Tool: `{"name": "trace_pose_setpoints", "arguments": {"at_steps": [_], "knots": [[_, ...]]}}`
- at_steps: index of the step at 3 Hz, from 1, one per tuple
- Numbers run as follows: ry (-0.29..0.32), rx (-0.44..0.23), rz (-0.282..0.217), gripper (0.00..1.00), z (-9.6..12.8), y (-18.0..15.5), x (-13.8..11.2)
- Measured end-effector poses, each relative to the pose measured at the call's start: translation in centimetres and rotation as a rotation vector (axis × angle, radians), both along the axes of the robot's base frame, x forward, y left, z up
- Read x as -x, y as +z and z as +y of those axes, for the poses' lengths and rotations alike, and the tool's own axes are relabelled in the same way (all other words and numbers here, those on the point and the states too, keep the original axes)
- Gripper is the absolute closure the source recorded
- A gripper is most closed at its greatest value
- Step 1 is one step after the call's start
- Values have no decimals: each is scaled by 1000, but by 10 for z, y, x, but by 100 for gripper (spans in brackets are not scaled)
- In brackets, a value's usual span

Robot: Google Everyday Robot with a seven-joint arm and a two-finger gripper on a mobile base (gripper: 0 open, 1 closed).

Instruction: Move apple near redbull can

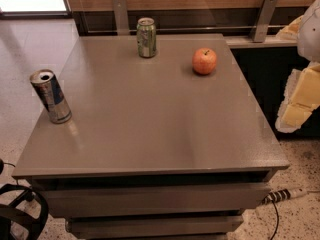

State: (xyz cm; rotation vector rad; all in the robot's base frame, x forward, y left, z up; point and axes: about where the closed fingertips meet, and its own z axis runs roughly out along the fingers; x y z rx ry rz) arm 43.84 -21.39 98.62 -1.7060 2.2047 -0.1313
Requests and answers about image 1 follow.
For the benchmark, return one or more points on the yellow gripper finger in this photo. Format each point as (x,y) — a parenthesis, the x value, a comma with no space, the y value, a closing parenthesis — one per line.
(301,98)
(290,32)

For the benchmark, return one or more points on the red apple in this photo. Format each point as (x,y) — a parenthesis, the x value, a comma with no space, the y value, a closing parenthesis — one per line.
(204,61)

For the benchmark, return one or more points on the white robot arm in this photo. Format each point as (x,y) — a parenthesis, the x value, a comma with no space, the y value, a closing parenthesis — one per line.
(308,39)

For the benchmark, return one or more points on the green soda can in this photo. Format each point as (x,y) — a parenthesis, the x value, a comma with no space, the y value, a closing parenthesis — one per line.
(146,37)

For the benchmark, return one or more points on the redbull can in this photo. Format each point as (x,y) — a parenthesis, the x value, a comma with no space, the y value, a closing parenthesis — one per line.
(48,89)

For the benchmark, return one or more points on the grey drawer cabinet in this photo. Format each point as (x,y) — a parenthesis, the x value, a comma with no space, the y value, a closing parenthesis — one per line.
(153,150)

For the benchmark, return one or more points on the black chair base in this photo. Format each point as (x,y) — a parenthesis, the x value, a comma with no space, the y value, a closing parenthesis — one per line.
(9,213)

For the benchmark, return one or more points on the right metal bracket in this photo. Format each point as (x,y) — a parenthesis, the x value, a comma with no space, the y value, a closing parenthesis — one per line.
(259,31)

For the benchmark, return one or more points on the metal bracket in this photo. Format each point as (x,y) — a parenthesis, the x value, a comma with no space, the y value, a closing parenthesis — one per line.
(259,31)
(121,17)

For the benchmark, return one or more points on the left metal bracket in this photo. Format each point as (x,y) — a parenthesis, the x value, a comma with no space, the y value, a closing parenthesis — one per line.
(121,17)

